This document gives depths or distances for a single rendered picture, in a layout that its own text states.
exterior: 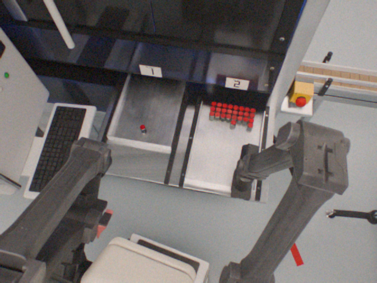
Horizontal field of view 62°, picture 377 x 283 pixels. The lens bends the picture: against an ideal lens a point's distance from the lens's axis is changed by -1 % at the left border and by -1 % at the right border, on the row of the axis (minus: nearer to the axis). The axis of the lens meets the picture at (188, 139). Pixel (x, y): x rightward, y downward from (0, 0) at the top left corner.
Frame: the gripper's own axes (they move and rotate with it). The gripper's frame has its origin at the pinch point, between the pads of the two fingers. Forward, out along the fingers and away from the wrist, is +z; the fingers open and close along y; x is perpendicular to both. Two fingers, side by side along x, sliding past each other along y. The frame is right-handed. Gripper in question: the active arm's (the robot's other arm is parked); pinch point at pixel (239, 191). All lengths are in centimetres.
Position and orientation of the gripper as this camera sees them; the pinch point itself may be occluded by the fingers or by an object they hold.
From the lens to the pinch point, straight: 118.2
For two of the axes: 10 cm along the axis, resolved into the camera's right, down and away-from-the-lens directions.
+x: -9.8, -1.7, 1.0
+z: 0.2, 4.4, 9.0
